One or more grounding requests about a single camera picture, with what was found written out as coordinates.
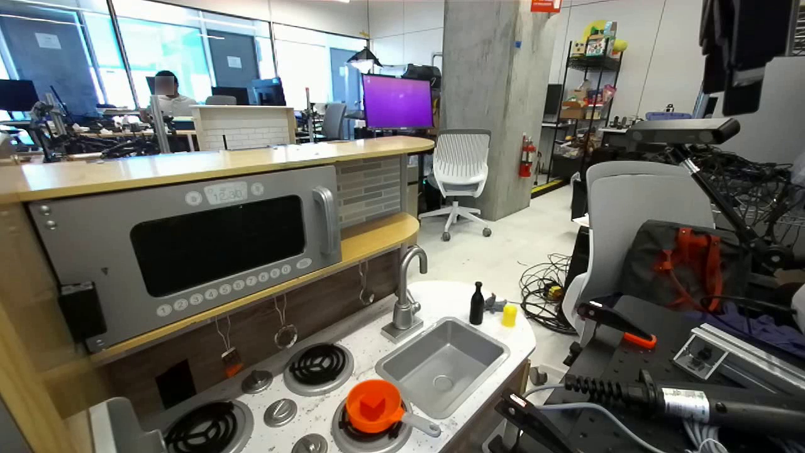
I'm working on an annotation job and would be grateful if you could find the white mesh office chair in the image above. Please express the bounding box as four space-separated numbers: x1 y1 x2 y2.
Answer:
417 127 496 244

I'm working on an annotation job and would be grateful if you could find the silver aluminium frame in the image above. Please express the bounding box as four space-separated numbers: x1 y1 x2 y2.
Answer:
671 322 805 398

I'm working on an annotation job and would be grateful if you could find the metal hanging ring hook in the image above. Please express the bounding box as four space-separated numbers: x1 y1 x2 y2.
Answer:
271 294 301 353
355 258 380 307

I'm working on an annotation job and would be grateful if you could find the black snack shelf rack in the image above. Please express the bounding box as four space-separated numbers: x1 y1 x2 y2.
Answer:
550 20 629 183

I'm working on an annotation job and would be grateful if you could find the small black toy bottle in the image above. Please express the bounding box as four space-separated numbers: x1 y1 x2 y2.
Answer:
467 278 487 327

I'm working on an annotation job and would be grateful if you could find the black tripod leg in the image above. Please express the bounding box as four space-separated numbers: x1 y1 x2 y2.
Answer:
668 144 781 271

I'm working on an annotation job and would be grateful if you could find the orange toy pan grey handle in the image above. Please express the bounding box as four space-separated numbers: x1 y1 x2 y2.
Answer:
342 378 446 439

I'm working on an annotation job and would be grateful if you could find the orange cable bundle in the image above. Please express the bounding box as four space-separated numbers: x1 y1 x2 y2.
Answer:
651 223 727 315

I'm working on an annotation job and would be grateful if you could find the black clamp orange tip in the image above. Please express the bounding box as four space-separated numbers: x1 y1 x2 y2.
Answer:
573 299 661 354

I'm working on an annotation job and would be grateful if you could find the wooden toy kitchen unit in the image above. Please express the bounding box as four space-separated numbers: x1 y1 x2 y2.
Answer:
0 132 537 453

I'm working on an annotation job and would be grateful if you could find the purple screen monitor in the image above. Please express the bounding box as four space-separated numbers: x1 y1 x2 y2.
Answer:
360 72 436 132

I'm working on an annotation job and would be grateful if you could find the grey stove knob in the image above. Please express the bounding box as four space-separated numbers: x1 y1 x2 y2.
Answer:
290 429 329 453
239 366 273 395
261 398 298 427

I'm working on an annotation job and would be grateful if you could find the black cylindrical tool silver band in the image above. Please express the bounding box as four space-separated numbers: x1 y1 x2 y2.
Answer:
561 366 805 437

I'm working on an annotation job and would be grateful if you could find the white grey chair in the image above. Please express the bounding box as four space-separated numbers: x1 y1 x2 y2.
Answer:
561 158 717 338

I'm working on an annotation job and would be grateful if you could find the dark cushion bag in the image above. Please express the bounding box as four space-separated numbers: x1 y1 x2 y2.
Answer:
614 218 751 312

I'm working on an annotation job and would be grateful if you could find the grey toy microwave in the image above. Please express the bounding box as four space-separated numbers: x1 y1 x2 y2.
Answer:
25 163 345 354

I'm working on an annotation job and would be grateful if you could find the orange toy block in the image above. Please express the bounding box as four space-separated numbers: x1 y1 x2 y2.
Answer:
361 388 392 418

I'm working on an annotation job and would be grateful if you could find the red fire extinguisher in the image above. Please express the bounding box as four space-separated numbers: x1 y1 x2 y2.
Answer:
515 132 537 180

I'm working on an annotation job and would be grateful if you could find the small black wall box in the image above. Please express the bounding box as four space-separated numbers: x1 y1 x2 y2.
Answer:
57 278 111 345

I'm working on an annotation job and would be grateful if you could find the grey toy faucet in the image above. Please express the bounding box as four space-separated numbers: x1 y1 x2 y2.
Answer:
380 244 433 341

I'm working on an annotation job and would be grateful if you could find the beige slatted cabinet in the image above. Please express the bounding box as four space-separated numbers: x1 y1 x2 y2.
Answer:
193 102 297 154

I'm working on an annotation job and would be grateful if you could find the person in white shirt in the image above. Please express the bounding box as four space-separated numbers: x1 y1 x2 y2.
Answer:
145 67 200 121

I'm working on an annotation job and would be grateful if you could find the black pendant lamp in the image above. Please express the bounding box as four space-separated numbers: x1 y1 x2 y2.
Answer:
346 46 384 72

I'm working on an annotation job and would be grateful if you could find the black camera bar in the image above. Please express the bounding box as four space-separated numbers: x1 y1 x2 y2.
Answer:
627 115 742 146

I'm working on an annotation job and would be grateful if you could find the grey toy sink basin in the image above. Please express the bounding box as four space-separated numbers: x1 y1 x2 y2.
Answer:
375 315 511 423

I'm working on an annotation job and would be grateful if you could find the black coil toy burner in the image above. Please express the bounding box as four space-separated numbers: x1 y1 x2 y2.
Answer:
329 399 413 453
161 398 254 453
281 340 355 398

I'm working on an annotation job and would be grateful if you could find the black lever handle tool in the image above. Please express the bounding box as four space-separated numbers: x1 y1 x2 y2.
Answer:
493 390 581 453

